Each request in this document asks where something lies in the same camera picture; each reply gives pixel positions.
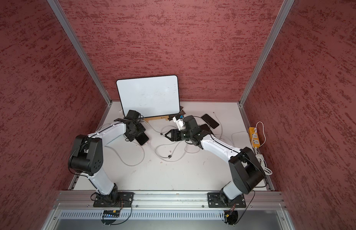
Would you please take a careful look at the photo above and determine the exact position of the aluminium corner post right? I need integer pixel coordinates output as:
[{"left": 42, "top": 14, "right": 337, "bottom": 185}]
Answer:
[{"left": 238, "top": 0, "right": 295, "bottom": 106}]

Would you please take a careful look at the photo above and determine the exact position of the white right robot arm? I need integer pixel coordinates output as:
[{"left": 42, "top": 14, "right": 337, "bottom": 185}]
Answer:
[{"left": 165, "top": 116, "right": 266, "bottom": 205}]

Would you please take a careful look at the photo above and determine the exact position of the aluminium corner post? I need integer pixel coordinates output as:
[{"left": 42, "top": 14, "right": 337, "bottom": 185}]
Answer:
[
  {"left": 47, "top": 0, "right": 113, "bottom": 106},
  {"left": 238, "top": 0, "right": 295, "bottom": 106}
]

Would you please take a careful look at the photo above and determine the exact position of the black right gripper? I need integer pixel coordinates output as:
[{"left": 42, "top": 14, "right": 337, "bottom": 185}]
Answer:
[{"left": 165, "top": 128, "right": 193, "bottom": 141}]

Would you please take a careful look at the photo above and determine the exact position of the yellow power strip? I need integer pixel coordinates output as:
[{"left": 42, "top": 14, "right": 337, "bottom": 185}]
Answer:
[{"left": 249, "top": 127, "right": 260, "bottom": 149}]

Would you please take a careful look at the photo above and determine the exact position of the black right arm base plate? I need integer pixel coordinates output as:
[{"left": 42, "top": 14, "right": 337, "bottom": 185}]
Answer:
[{"left": 207, "top": 192, "right": 246, "bottom": 209}]

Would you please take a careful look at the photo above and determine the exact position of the white whiteboard black frame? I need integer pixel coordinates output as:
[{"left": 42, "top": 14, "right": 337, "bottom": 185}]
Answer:
[{"left": 116, "top": 75, "right": 180, "bottom": 117}]

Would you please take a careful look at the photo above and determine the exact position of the white yellow-strip power cord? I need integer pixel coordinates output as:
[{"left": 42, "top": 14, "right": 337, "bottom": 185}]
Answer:
[{"left": 254, "top": 121, "right": 273, "bottom": 176}]

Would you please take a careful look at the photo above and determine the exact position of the wooden whiteboard stand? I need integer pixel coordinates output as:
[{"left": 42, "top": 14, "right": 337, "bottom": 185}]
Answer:
[{"left": 144, "top": 116, "right": 169, "bottom": 122}]

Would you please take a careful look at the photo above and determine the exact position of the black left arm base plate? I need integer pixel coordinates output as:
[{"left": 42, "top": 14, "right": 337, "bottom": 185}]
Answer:
[{"left": 93, "top": 192, "right": 135, "bottom": 208}]

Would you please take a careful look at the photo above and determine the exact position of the white lightning charging cable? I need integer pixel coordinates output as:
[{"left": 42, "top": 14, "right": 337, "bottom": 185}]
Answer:
[{"left": 213, "top": 112, "right": 225, "bottom": 141}]

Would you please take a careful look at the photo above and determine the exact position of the aluminium corner post left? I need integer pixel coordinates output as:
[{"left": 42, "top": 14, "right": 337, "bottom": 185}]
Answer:
[{"left": 47, "top": 0, "right": 113, "bottom": 106}]

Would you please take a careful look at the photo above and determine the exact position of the aluminium front rail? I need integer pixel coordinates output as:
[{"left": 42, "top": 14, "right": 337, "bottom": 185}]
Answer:
[{"left": 42, "top": 190, "right": 295, "bottom": 230}]

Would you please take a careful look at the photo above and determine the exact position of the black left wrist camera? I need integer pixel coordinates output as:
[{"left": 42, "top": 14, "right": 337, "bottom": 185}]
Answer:
[{"left": 125, "top": 110, "right": 141, "bottom": 120}]

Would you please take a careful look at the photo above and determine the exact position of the white usb-c charging cable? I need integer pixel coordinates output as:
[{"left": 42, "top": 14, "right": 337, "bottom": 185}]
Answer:
[{"left": 104, "top": 119, "right": 179, "bottom": 167}]

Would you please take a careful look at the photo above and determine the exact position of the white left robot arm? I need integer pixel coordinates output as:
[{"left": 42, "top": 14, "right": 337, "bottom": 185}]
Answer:
[{"left": 68, "top": 110, "right": 148, "bottom": 207}]

